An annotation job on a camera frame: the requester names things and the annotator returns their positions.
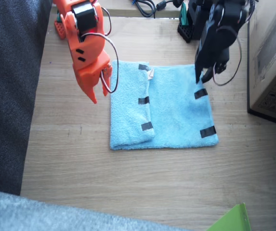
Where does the light blue terry towel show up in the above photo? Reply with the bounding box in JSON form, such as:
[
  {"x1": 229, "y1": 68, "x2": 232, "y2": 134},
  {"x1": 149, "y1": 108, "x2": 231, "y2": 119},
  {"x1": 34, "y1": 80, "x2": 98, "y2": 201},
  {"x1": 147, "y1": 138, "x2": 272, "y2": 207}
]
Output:
[{"x1": 109, "y1": 59, "x2": 219, "y2": 151}]

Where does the brown cardboard box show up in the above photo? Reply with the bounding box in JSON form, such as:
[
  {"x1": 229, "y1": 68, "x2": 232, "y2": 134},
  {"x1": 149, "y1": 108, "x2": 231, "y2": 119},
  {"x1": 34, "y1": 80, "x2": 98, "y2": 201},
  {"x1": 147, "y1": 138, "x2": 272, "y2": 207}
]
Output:
[{"x1": 247, "y1": 0, "x2": 276, "y2": 124}]

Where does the dark grey foam panel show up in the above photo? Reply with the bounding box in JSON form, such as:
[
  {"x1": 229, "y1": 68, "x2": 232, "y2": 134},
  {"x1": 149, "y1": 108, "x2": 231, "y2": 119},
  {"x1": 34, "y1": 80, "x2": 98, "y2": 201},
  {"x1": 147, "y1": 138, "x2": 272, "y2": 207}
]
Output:
[{"x1": 0, "y1": 0, "x2": 54, "y2": 196}]

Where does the light grey foam panel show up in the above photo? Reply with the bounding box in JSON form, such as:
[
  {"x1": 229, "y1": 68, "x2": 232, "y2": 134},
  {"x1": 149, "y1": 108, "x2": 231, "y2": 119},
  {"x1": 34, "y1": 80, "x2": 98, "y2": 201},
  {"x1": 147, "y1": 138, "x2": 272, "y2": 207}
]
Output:
[{"x1": 0, "y1": 187, "x2": 195, "y2": 231}]

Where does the orange arm servo cable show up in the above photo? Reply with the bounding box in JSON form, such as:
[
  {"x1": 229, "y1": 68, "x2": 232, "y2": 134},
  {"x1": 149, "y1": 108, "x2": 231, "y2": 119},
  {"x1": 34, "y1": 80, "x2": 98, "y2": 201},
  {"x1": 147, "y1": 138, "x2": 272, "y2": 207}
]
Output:
[{"x1": 79, "y1": 8, "x2": 119, "y2": 94}]

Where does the black arm servo cable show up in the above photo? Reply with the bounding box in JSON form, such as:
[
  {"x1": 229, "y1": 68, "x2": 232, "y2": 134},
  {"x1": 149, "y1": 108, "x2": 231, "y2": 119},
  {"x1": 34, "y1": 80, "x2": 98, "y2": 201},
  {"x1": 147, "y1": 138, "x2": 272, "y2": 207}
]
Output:
[{"x1": 211, "y1": 36, "x2": 243, "y2": 87}]

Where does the black cable with ferrite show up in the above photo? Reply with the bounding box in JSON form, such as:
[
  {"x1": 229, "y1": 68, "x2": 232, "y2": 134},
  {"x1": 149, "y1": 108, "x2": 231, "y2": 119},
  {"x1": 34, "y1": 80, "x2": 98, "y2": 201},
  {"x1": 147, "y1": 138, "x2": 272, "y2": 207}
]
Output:
[{"x1": 155, "y1": 0, "x2": 184, "y2": 12}]

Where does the black looped power cable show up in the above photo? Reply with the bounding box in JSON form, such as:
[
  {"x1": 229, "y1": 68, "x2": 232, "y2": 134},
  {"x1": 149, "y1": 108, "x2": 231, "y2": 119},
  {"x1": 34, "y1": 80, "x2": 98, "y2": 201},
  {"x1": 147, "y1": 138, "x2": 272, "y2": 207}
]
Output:
[{"x1": 129, "y1": 0, "x2": 157, "y2": 19}]

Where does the lime green plastic bracket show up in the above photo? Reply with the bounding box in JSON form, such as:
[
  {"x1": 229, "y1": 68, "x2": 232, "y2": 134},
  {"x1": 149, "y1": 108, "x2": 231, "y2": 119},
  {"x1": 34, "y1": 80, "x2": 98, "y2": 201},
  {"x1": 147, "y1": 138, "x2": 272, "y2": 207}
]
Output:
[{"x1": 206, "y1": 202, "x2": 252, "y2": 231}]

